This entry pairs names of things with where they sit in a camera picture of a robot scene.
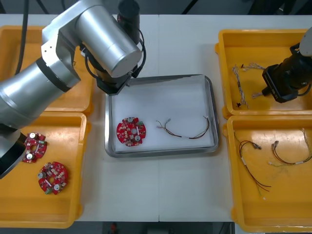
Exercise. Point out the yellow-orange plastic bin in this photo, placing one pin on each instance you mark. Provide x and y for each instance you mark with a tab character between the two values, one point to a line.
31	44
36	207
256	214
268	107

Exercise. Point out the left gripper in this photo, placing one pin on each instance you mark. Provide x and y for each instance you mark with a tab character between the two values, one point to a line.
114	88

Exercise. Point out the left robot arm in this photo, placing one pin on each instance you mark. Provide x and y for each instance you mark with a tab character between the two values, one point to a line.
104	36

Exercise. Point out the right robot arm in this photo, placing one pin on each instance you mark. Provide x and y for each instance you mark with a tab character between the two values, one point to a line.
302	65

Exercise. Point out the steel tray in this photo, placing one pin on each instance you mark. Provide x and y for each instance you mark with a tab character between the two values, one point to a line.
108	146

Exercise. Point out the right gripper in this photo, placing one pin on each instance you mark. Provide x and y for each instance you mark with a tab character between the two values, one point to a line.
278	83

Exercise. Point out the black metal stand leg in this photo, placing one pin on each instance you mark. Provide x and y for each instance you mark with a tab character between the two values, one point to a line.
189	6

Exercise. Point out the round red circuit board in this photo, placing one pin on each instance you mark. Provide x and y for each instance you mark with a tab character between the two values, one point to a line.
36	146
53	178
132	132

